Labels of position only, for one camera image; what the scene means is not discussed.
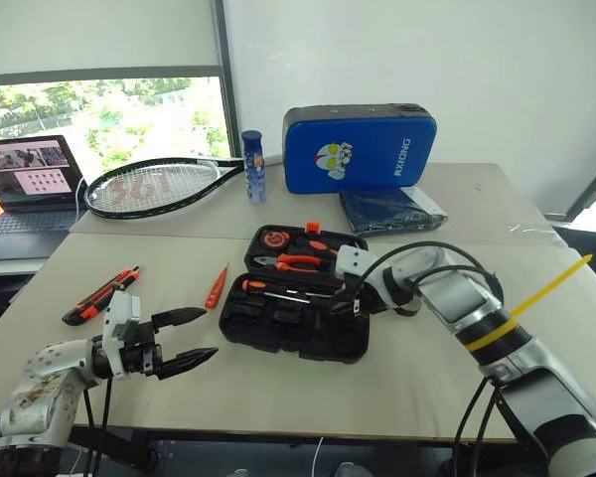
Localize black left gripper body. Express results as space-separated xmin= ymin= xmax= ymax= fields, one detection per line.
xmin=120 ymin=317 xmax=164 ymax=383

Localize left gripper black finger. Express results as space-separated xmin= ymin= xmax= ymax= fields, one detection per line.
xmin=151 ymin=306 xmax=209 ymax=332
xmin=157 ymin=346 xmax=221 ymax=383

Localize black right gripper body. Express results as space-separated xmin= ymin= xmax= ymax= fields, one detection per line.
xmin=338 ymin=273 xmax=379 ymax=318

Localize black plastic tool case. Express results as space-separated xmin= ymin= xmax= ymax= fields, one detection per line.
xmin=218 ymin=223 xmax=373 ymax=367

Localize chrome metal tool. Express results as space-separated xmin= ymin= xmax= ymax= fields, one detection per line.
xmin=290 ymin=236 xmax=343 ymax=258

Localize orange voltage tester pen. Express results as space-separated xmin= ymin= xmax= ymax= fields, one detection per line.
xmin=204 ymin=262 xmax=231 ymax=311

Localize orange black utility knife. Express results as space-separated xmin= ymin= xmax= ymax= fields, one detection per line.
xmin=61 ymin=265 xmax=143 ymax=327

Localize orange black tape measure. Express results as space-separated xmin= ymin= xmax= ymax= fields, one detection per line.
xmin=257 ymin=229 xmax=292 ymax=250

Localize dark blue bagged cloth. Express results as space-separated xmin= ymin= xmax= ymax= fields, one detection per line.
xmin=338 ymin=186 xmax=450 ymax=237

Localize black tennis racket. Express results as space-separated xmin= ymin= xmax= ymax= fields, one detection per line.
xmin=83 ymin=155 xmax=245 ymax=221

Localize blue kick pad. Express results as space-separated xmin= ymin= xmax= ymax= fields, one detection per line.
xmin=282 ymin=102 xmax=439 ymax=196

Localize blue printed bottle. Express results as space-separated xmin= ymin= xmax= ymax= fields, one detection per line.
xmin=240 ymin=129 xmax=268 ymax=204

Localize yellow zip tie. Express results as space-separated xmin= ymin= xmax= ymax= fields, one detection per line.
xmin=464 ymin=253 xmax=595 ymax=354

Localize black laptop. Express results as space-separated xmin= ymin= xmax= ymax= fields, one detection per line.
xmin=0 ymin=134 xmax=88 ymax=262

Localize white roller blind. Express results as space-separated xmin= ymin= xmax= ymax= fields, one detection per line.
xmin=0 ymin=0 xmax=221 ymax=78

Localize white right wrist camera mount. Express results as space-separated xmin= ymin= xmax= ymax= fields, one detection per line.
xmin=334 ymin=243 xmax=379 ymax=278

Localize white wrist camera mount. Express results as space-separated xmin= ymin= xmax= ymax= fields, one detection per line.
xmin=100 ymin=290 xmax=143 ymax=383
xmin=334 ymin=243 xmax=379 ymax=278

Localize orange handled pliers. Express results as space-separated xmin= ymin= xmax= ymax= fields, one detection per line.
xmin=251 ymin=251 xmax=337 ymax=275

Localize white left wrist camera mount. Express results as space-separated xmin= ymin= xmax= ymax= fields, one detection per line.
xmin=100 ymin=290 xmax=143 ymax=383

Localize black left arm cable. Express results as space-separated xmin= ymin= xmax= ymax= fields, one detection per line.
xmin=80 ymin=376 xmax=116 ymax=477

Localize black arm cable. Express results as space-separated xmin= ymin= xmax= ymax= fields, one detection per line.
xmin=355 ymin=240 xmax=504 ymax=319
xmin=80 ymin=376 xmax=116 ymax=477
xmin=453 ymin=376 xmax=504 ymax=477

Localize black orange handled screwdriver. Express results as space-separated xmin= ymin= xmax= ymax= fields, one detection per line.
xmin=239 ymin=278 xmax=313 ymax=303

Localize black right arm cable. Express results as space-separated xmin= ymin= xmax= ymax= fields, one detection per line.
xmin=453 ymin=376 xmax=504 ymax=477
xmin=355 ymin=240 xmax=504 ymax=319

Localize white cable under table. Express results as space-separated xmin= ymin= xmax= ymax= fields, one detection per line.
xmin=311 ymin=436 xmax=326 ymax=477

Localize white laptop cable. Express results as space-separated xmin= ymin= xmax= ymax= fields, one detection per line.
xmin=73 ymin=175 xmax=88 ymax=221

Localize dark window frame post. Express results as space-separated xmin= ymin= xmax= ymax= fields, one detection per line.
xmin=212 ymin=0 xmax=240 ymax=161

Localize dark slanted window frame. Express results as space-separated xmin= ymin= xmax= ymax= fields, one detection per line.
xmin=567 ymin=148 xmax=596 ymax=224

